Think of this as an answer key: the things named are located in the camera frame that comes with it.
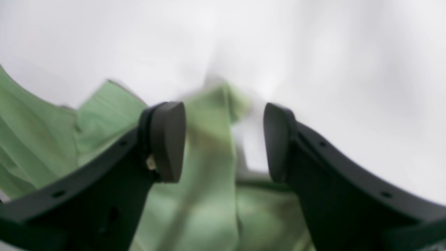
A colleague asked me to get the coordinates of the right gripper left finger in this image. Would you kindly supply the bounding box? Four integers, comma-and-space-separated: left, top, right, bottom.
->
1, 102, 186, 251

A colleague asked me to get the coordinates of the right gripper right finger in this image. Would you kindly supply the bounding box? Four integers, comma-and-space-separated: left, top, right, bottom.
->
263, 103, 446, 251

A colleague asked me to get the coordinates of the green T-shirt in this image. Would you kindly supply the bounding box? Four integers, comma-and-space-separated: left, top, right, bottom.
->
1, 69, 315, 251

